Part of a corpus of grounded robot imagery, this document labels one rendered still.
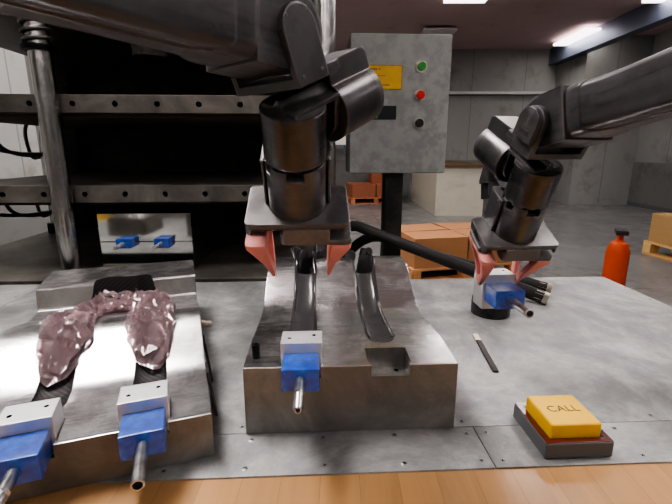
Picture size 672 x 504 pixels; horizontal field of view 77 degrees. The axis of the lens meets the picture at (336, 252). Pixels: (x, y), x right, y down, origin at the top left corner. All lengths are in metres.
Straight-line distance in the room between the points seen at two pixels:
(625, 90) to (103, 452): 0.62
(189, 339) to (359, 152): 0.86
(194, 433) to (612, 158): 10.52
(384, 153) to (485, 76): 9.67
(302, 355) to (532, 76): 10.97
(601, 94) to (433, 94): 0.92
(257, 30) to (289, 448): 0.44
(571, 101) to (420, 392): 0.37
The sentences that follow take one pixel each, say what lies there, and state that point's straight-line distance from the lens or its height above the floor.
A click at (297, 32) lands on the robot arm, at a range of 0.35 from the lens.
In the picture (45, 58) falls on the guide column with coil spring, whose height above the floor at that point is 1.37.
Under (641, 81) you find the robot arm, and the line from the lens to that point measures 0.48.
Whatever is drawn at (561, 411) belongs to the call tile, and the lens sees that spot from 0.61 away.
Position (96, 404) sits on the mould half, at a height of 0.85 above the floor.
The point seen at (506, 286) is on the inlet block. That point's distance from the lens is 0.67.
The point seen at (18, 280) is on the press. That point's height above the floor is 0.79.
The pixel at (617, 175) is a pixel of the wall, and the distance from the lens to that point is 10.87.
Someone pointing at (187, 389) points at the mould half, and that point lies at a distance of 0.58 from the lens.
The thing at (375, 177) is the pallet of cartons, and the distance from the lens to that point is 9.65.
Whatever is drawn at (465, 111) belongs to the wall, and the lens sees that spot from 10.76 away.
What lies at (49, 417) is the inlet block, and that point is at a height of 0.88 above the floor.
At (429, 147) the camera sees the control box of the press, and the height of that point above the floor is 1.15.
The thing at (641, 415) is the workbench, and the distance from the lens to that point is 0.72.
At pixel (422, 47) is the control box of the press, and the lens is 1.40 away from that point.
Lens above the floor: 1.14
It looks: 14 degrees down
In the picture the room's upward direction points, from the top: straight up
